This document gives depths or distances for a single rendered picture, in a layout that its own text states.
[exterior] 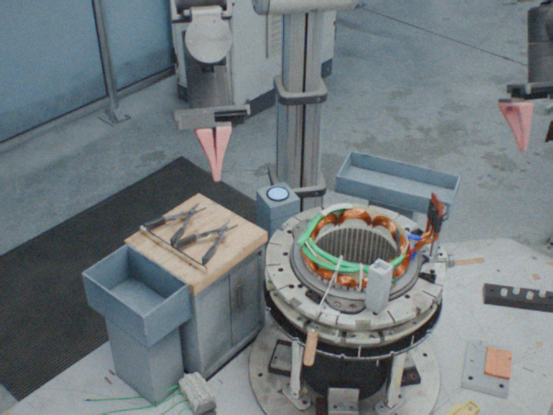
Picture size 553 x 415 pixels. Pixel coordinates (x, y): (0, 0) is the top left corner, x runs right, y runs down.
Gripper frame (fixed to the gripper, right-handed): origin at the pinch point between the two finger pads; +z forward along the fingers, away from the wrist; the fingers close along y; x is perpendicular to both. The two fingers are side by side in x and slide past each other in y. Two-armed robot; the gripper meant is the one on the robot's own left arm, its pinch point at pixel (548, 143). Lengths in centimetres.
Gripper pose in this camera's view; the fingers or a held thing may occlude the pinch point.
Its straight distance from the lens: 116.6
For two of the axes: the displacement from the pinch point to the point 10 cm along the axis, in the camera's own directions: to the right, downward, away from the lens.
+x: -1.6, -1.7, 9.7
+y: 9.8, -1.1, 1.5
